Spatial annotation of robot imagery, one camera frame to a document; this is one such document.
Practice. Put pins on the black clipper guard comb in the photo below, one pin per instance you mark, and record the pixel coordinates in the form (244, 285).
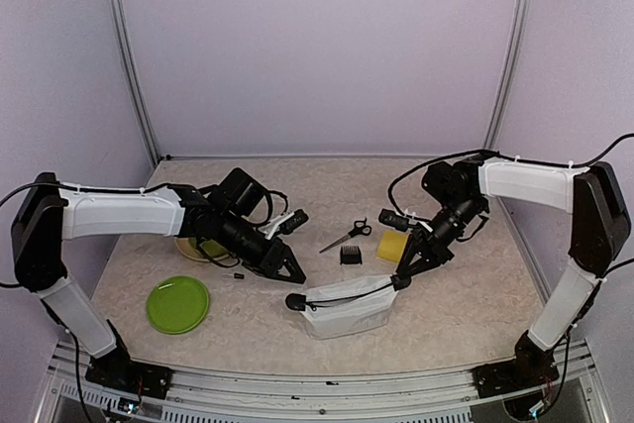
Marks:
(350, 255)

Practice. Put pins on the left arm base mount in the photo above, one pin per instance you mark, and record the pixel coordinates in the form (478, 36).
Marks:
(145, 380)

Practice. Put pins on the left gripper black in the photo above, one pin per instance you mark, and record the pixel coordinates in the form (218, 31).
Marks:
(271, 260)

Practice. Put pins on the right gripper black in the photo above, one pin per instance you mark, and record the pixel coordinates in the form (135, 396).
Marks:
(424, 240)

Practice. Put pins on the front aluminium rail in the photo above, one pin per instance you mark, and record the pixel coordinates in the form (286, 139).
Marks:
(200, 395)

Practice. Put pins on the right aluminium frame post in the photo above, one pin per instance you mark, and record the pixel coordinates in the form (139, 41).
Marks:
(511, 57)

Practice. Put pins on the aluminium frame post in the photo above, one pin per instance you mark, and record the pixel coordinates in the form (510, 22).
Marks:
(511, 57)
(133, 81)

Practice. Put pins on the black scissors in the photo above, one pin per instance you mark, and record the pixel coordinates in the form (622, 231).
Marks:
(360, 228)

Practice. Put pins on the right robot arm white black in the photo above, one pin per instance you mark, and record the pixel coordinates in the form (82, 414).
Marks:
(462, 184)

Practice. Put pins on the yellow sponge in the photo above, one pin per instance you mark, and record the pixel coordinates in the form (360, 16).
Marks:
(391, 246)

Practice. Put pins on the green bowl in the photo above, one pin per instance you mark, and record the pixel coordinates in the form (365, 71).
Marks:
(211, 249)

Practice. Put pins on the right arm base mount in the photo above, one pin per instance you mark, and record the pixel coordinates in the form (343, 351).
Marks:
(511, 376)

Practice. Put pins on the left aluminium frame post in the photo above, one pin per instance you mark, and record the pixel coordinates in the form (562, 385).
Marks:
(133, 81)

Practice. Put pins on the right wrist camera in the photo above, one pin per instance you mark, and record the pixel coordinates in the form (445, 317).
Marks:
(396, 221)

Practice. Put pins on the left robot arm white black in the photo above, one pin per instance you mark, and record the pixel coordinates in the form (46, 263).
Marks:
(54, 212)

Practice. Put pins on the beige plate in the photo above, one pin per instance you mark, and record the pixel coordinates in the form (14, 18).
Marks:
(187, 247)

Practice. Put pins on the green plate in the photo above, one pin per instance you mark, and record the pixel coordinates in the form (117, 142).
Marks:
(178, 305)

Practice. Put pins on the white drawstring pouch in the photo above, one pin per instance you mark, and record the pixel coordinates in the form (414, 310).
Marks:
(348, 307)

